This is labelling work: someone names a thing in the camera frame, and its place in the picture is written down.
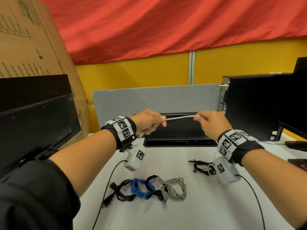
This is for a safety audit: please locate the person's right hand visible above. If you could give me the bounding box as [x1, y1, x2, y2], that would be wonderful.
[193, 111, 233, 142]

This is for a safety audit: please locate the person's left hand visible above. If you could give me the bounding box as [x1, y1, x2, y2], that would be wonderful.
[130, 109, 167, 136]

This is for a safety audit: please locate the white cable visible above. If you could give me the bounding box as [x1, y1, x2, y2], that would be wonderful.
[138, 114, 200, 138]

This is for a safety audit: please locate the person's left forearm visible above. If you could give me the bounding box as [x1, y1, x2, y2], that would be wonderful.
[49, 129, 118, 198]

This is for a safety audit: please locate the person's right forearm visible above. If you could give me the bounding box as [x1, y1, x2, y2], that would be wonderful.
[241, 149, 307, 229]

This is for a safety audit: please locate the grey desk divider panel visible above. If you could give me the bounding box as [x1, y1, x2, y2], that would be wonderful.
[92, 83, 221, 129]

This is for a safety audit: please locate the black marker wristband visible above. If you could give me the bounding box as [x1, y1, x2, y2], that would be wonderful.
[217, 129, 265, 167]
[100, 116, 137, 152]

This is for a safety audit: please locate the black computer tower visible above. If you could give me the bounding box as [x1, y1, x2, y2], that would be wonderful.
[218, 72, 307, 142]

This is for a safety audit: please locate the black monitor with stand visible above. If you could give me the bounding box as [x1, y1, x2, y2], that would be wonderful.
[271, 57, 307, 142]

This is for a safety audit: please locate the red cloth curtain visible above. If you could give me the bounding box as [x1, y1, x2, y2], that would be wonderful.
[36, 0, 307, 66]

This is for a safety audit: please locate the black mouse pad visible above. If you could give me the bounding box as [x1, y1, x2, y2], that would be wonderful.
[287, 158, 307, 172]

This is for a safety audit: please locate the large cardboard box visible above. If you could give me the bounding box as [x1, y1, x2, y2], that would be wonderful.
[0, 0, 91, 150]

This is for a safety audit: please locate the black sleeve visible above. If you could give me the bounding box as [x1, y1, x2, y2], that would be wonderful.
[0, 159, 81, 230]

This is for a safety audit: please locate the black desk cable tray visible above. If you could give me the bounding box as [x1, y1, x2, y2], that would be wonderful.
[133, 112, 218, 148]

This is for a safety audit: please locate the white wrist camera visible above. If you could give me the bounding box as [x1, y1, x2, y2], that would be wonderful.
[214, 157, 241, 185]
[123, 144, 146, 171]

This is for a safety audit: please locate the small black coiled cable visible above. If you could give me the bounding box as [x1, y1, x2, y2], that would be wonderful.
[188, 159, 217, 176]

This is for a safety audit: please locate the blue coiled cable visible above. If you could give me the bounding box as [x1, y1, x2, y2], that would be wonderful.
[130, 178, 151, 199]

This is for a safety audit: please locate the grey coiled cable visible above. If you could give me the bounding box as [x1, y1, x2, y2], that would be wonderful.
[153, 177, 187, 201]

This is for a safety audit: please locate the thin black camera cable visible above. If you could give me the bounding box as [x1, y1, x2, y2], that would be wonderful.
[92, 160, 129, 230]
[235, 174, 266, 230]

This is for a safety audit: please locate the black coiled cable red plug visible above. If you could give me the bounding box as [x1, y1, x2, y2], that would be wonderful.
[102, 179, 138, 209]

